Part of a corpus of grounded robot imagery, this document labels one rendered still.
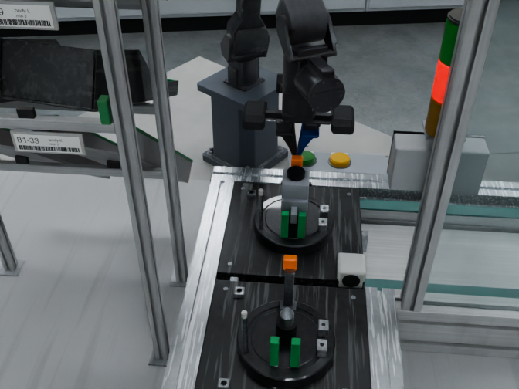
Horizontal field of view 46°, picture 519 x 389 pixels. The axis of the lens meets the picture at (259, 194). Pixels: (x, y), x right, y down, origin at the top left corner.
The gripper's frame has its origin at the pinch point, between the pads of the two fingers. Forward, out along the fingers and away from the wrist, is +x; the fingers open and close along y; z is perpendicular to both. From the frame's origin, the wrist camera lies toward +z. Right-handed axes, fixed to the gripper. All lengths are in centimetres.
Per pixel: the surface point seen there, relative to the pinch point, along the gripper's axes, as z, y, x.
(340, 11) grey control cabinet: 295, -21, 103
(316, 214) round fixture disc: -7.2, -4.1, 10.1
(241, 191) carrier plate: 0.3, 10.1, 12.3
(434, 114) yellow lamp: -21.5, -17.1, -20.4
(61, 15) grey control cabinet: 264, 154, 99
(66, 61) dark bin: -23.5, 27.8, -26.6
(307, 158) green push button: 11.8, -2.2, 12.2
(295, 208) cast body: -12.4, -0.4, 4.6
